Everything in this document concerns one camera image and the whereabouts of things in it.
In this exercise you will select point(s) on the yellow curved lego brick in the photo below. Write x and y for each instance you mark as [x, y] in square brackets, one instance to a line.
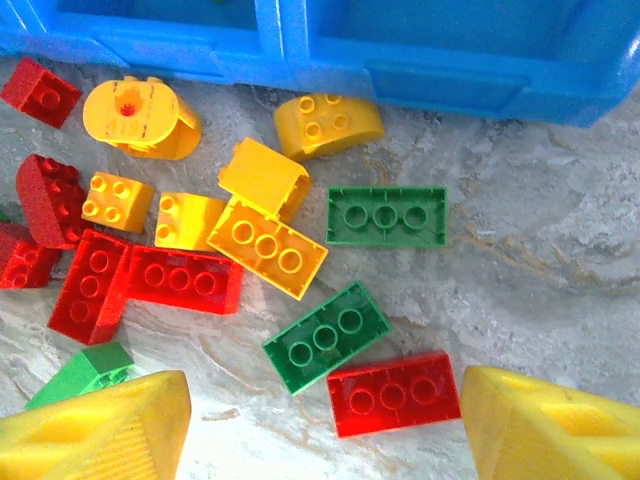
[325, 127]

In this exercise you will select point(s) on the blue plastic bin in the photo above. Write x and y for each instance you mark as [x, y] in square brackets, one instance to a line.
[450, 85]
[10, 42]
[165, 55]

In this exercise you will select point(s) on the yellow two-by-two lego brick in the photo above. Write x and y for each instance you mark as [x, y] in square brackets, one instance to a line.
[120, 202]

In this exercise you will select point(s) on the red two-by-two lego brick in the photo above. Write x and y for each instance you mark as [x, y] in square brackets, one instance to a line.
[20, 260]

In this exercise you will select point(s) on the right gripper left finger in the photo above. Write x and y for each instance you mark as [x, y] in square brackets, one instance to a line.
[90, 440]

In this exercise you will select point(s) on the red two-by-four lego brick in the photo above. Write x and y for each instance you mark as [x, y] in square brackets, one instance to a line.
[92, 285]
[392, 395]
[180, 280]

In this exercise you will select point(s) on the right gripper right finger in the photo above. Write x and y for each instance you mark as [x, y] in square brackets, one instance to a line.
[550, 440]

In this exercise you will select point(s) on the small green lego brick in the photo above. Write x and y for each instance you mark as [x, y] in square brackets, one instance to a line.
[82, 372]
[3, 216]

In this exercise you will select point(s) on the red curved lego brick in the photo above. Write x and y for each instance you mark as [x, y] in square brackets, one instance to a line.
[42, 200]

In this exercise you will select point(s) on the green two-by-four lego brick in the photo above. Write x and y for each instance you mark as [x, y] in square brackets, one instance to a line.
[367, 235]
[325, 340]

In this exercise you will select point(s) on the yellow round lego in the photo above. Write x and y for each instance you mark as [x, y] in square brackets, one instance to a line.
[150, 125]

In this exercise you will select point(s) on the yellow two-stud lego brick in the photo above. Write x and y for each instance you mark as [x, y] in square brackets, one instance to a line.
[192, 222]

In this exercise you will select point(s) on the small red lego brick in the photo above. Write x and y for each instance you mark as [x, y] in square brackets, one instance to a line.
[40, 92]

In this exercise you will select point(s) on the yellow two-by-four lego brick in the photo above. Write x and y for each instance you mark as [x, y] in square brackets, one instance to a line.
[265, 245]

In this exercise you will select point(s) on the yellow sloped lego brick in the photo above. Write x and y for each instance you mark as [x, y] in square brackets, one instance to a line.
[260, 175]

